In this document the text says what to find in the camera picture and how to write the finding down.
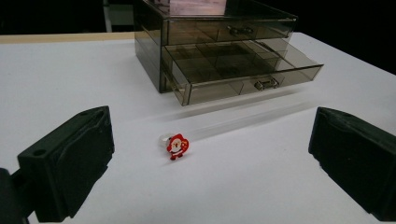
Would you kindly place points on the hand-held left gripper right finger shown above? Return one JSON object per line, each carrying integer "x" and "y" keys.
{"x": 358, "y": 155}

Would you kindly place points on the closed smoky transparent drawer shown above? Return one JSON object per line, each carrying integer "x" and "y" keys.
{"x": 227, "y": 31}

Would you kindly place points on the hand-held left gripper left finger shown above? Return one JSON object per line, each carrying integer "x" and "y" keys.
{"x": 71, "y": 161}

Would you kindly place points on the white stand post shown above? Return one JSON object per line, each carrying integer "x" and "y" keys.
{"x": 116, "y": 15}

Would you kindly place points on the smoky transparent drawer organizer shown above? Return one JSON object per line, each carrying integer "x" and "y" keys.
{"x": 186, "y": 37}

